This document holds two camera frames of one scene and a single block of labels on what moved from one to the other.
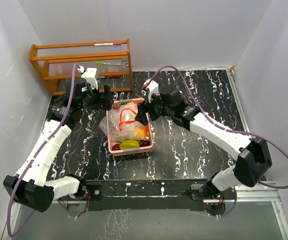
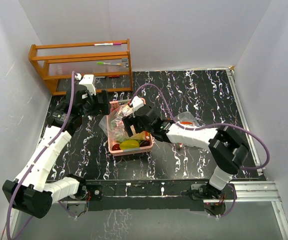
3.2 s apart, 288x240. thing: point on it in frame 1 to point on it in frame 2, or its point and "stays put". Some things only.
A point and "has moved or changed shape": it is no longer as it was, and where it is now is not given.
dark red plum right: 145,143 stays put
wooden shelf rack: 56,63 stays put
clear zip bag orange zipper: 122,125 has moved or changed shape
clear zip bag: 103,126 has moved or changed shape
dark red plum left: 116,147 stays put
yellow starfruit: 128,144 stays put
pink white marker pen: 108,44 stays put
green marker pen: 98,63 stays put
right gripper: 142,109 to 129,121
